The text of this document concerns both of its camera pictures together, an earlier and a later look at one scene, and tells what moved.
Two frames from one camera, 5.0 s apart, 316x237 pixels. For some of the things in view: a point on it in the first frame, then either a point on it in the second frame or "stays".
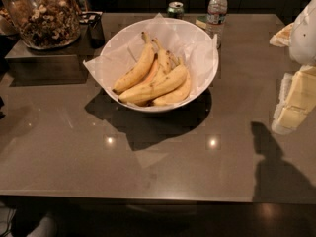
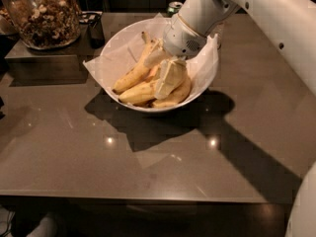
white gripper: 304,37 -> 179,39
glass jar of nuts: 44,16 stays
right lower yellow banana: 179,95 stays
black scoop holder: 96,35 stays
